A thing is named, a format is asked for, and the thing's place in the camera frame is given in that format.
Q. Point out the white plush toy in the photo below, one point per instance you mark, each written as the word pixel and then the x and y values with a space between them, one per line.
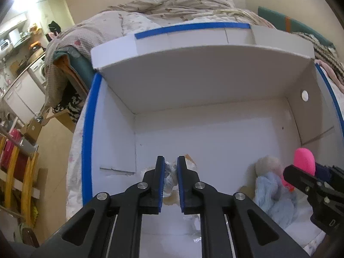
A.
pixel 267 166

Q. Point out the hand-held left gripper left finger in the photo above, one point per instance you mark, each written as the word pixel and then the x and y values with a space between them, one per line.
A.
pixel 160 182

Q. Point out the white base cabinet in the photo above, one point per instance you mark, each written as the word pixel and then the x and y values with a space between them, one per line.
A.
pixel 24 99

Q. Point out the striped knit blanket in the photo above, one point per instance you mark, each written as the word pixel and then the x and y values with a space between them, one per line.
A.
pixel 325 51

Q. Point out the checked grey-brown blanket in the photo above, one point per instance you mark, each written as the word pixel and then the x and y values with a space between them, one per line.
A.
pixel 80 32

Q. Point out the pink plush toy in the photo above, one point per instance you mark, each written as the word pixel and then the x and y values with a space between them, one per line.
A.
pixel 305 158

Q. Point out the light blue fluffy cloth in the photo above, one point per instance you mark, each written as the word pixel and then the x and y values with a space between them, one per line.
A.
pixel 274 201

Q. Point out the black and white striped cloth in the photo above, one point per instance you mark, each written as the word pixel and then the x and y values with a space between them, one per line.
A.
pixel 68 107

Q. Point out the wooden bed frame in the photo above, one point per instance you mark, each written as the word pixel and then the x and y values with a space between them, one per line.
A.
pixel 67 70

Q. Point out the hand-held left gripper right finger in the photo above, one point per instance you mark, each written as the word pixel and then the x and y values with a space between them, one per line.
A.
pixel 180 182

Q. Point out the metal clothes rack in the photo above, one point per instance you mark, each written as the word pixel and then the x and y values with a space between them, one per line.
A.
pixel 24 166

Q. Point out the dark hanging clothes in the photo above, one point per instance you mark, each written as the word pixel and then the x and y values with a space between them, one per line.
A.
pixel 55 28

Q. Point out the cardboard box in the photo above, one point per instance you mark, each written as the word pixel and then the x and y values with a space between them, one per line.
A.
pixel 32 129

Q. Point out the clear plastic item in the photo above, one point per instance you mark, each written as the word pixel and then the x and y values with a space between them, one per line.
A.
pixel 170 174

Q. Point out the teal headboard cushion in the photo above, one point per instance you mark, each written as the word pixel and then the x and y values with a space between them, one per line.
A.
pixel 276 18

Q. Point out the pink blanket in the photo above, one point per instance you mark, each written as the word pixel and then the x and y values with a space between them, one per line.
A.
pixel 333 72

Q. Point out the white box with blue tape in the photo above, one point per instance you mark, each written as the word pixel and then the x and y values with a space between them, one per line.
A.
pixel 215 94

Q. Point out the beige printed duvet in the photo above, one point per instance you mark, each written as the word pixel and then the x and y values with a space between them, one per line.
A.
pixel 188 5

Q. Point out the bed with printed sheet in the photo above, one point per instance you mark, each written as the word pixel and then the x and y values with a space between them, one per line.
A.
pixel 78 150

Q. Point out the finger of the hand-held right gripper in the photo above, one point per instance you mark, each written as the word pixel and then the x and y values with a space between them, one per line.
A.
pixel 301 177
pixel 322 173

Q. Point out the white washing machine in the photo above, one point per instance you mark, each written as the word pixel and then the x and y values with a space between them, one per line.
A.
pixel 37 70

